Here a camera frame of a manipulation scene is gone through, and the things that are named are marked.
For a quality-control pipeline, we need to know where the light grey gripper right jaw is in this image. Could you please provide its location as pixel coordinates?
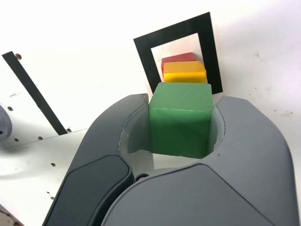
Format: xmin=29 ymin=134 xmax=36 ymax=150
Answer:
xmin=101 ymin=95 xmax=293 ymax=226

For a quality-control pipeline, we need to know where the red cube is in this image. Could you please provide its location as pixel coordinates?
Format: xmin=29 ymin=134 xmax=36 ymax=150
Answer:
xmin=161 ymin=52 xmax=197 ymax=74

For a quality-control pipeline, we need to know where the yellow cube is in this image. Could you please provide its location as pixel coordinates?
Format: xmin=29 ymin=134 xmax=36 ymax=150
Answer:
xmin=163 ymin=60 xmax=207 ymax=84

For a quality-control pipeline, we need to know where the black tape square outline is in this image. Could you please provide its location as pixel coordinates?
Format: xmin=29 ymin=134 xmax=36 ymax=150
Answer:
xmin=133 ymin=12 xmax=224 ymax=95

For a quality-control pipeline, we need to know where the green cube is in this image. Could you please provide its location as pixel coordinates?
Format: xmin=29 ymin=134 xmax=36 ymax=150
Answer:
xmin=148 ymin=81 xmax=214 ymax=160

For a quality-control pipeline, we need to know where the black tape strip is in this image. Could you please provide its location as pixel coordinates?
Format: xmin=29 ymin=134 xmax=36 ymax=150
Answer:
xmin=1 ymin=51 xmax=69 ymax=136

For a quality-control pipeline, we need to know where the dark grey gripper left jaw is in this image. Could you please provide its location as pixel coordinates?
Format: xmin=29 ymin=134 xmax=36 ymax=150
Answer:
xmin=43 ymin=93 xmax=155 ymax=226

